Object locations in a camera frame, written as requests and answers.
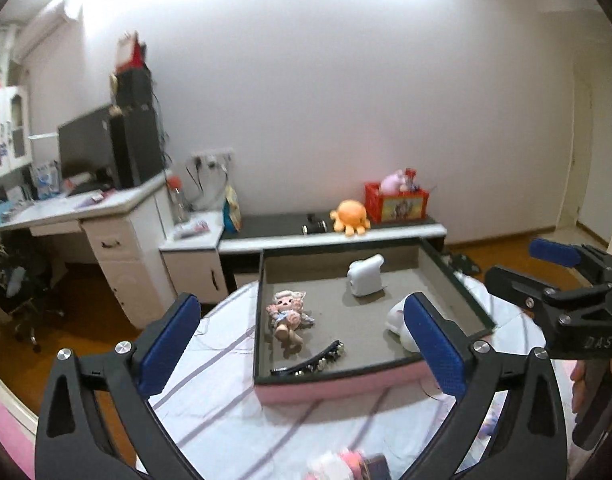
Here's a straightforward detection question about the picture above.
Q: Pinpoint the white low side cabinet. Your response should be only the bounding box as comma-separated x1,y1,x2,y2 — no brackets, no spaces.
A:
159,211,229,304

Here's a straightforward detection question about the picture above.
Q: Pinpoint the black speaker box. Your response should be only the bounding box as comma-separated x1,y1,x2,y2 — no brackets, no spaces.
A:
114,67,153,107

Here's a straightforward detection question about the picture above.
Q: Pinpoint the black office chair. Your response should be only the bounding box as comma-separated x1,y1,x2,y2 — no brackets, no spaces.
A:
0,231,65,353

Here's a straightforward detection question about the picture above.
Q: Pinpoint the white round toy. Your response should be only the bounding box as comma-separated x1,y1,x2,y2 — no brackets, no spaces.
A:
385,297,420,353

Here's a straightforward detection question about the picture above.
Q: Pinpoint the white wall power strip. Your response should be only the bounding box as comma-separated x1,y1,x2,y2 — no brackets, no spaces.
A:
191,148,234,168

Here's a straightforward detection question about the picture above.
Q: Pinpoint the white desk with drawers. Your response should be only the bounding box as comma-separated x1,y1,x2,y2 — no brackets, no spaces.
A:
0,172,177,328

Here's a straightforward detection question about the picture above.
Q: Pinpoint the black computer tower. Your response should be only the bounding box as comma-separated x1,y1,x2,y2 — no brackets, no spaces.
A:
109,105,164,190

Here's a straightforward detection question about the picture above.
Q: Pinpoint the white air conditioner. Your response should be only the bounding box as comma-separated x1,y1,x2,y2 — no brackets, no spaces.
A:
12,0,81,63

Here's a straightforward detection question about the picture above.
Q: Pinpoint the pink bed headboard cushion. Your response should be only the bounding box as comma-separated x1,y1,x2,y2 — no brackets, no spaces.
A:
0,401,36,479

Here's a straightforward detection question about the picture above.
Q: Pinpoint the red white paper bag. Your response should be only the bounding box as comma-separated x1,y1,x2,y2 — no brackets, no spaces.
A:
115,32,146,74

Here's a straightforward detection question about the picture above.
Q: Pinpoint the pink pig doll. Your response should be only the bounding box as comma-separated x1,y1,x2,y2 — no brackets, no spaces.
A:
266,289,315,352

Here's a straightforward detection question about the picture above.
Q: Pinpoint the white glass door cabinet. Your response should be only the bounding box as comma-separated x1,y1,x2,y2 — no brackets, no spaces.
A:
0,86,33,178

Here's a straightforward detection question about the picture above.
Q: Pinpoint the pink storage box black rim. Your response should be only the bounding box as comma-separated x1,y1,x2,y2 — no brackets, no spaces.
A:
253,240,495,405

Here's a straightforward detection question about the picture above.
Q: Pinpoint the low black top bench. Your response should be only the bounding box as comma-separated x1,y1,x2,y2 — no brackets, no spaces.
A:
218,212,448,255

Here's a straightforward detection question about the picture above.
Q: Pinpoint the black computer monitor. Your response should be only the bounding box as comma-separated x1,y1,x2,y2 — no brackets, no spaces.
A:
57,105,114,195

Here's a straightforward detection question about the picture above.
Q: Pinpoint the white round bed sheet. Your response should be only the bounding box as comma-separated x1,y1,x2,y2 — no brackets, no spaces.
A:
135,271,550,480

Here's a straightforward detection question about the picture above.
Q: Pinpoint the white toy camera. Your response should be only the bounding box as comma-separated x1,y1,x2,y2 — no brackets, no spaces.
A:
347,254,385,297

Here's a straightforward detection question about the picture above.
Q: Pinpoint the blue gold rectangular box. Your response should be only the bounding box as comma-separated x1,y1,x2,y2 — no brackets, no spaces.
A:
362,454,391,480

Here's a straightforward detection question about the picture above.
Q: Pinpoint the pink plush in crate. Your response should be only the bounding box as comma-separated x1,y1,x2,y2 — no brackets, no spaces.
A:
379,168,417,195

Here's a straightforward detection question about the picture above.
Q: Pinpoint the black beaded hair clip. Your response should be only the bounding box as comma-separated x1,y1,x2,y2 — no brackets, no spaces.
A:
270,339,345,377

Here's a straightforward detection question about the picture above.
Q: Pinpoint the red toy crate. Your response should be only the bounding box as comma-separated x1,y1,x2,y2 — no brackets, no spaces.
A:
363,182,429,224

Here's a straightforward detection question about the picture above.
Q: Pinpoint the pink white block toy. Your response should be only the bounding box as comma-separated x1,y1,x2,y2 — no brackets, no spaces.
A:
305,450,365,480

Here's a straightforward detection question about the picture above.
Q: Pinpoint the snack bag blue yellow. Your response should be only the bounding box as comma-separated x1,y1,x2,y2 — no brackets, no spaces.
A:
222,184,242,233

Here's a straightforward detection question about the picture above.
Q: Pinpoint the bottle with orange cap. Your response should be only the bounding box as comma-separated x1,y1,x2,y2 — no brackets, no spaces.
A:
167,174,189,223

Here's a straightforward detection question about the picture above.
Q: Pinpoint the orange octopus plush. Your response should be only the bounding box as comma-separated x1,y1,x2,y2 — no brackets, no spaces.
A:
330,200,371,237

